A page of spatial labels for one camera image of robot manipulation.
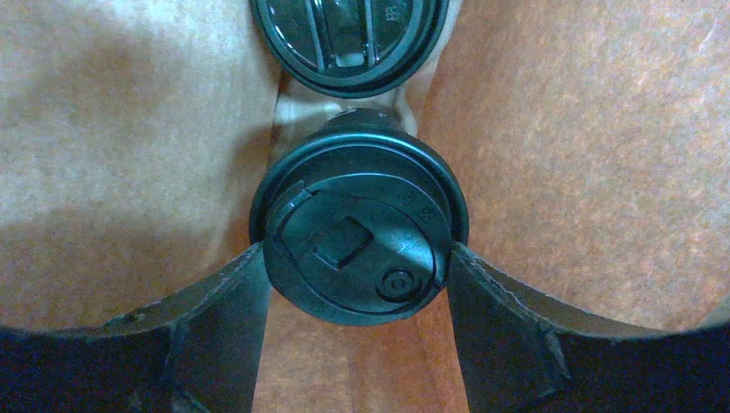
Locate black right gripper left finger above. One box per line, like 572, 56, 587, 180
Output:
1, 245, 270, 412

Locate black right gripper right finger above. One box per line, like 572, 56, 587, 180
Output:
448, 243, 729, 412

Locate black plastic cup lid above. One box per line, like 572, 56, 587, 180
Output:
249, 108, 469, 326
251, 0, 449, 99

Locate brown paper bag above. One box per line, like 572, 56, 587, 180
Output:
1, 1, 729, 412

